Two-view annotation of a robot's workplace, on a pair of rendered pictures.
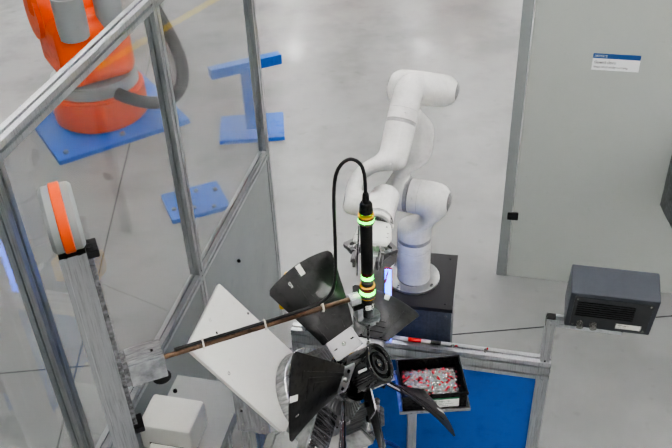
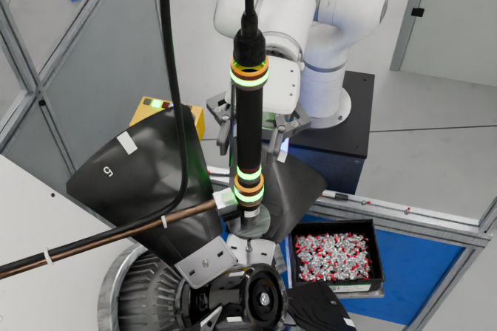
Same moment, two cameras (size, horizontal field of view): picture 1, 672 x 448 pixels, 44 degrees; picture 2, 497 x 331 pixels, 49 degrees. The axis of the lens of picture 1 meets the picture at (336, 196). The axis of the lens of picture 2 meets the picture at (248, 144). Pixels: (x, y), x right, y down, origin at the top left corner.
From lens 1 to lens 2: 152 cm
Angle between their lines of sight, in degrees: 18
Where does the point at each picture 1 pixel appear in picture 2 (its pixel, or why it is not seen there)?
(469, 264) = (362, 57)
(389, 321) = (284, 203)
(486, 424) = (387, 274)
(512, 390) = (430, 251)
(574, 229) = (481, 29)
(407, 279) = (309, 109)
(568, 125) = not seen: outside the picture
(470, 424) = not seen: hidden behind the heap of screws
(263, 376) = (74, 302)
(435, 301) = (345, 141)
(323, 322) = (170, 231)
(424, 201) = (347, 8)
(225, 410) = not seen: hidden behind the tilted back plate
